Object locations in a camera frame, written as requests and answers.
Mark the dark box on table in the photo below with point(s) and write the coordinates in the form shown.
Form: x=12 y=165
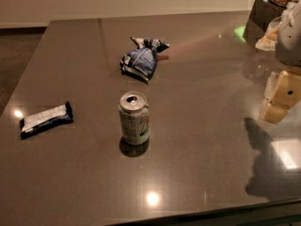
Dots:
x=263 y=12

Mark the clear plastic snack bag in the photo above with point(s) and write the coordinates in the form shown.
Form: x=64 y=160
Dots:
x=268 y=41

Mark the white green 7up can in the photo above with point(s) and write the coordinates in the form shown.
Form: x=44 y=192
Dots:
x=134 y=116

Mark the dark blue snack bar wrapper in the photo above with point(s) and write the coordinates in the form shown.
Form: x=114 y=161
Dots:
x=45 y=120

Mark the blue crumpled chip bag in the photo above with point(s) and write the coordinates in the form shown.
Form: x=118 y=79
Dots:
x=141 y=61

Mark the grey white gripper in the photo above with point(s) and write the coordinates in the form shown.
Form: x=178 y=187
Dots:
x=290 y=40

